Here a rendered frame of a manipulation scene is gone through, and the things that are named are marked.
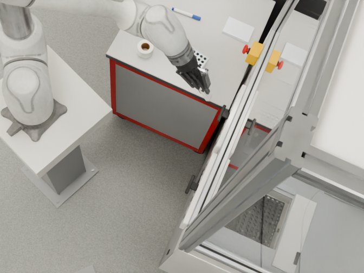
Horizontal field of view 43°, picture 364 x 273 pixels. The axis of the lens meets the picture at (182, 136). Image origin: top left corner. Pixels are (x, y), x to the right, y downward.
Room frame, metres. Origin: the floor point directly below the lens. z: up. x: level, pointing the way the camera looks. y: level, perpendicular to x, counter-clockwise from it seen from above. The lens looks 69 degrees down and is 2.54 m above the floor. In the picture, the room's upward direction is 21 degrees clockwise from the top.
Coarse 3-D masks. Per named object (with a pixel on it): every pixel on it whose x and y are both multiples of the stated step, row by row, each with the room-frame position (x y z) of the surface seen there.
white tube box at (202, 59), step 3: (195, 51) 1.07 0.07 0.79; (198, 51) 1.07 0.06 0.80; (195, 54) 1.06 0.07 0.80; (198, 54) 1.07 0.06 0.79; (201, 54) 1.07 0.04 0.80; (198, 57) 1.05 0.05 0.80; (201, 57) 1.05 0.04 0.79; (204, 57) 1.06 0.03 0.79; (207, 57) 1.06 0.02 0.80; (198, 60) 1.05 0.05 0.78; (201, 60) 1.04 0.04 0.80; (204, 60) 1.04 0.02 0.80; (207, 60) 1.05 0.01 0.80; (198, 63) 1.02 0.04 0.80; (201, 63) 1.02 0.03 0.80; (204, 63) 1.03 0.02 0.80; (201, 66) 1.01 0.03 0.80; (204, 66) 1.03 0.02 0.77
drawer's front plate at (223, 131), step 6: (240, 90) 0.89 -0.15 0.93; (240, 96) 0.87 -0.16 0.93; (234, 102) 0.86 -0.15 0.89; (234, 108) 0.81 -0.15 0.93; (234, 114) 0.79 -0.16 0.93; (228, 120) 0.75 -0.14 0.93; (228, 126) 0.73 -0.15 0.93; (222, 132) 0.70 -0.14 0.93; (222, 138) 0.68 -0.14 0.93; (216, 144) 0.66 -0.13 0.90; (216, 150) 0.64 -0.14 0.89
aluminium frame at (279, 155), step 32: (288, 0) 1.17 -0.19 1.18; (352, 0) 0.52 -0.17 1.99; (320, 32) 0.44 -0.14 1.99; (256, 64) 0.99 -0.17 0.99; (320, 64) 0.39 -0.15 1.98; (320, 96) 0.34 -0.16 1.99; (288, 128) 0.28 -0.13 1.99; (256, 160) 0.27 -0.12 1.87; (288, 160) 0.24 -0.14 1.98; (320, 160) 0.25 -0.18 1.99; (224, 192) 0.27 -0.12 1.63; (256, 192) 0.23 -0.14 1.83; (352, 192) 0.23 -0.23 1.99; (192, 224) 0.29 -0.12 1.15; (224, 224) 0.23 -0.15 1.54; (224, 256) 0.24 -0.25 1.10
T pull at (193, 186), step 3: (192, 177) 0.50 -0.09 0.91; (192, 180) 0.49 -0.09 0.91; (189, 183) 0.47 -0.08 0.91; (192, 183) 0.48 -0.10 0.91; (195, 183) 0.48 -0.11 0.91; (189, 186) 0.46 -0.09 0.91; (192, 186) 0.46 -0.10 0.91; (195, 186) 0.47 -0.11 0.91; (186, 189) 0.45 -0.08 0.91; (189, 189) 0.45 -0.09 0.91; (192, 189) 0.46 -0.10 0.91; (195, 189) 0.46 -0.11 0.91; (186, 192) 0.44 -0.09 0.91
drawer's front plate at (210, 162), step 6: (216, 156) 0.60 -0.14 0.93; (210, 162) 0.57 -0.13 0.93; (210, 168) 0.55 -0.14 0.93; (204, 174) 0.52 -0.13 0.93; (204, 180) 0.50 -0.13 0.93; (198, 186) 0.47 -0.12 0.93; (198, 192) 0.45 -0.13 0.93; (192, 198) 0.43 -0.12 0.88; (192, 204) 0.40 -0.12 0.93; (186, 210) 0.39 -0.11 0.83; (192, 210) 0.38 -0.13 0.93; (186, 216) 0.35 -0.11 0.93; (186, 222) 0.33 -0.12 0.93; (180, 228) 0.32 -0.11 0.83
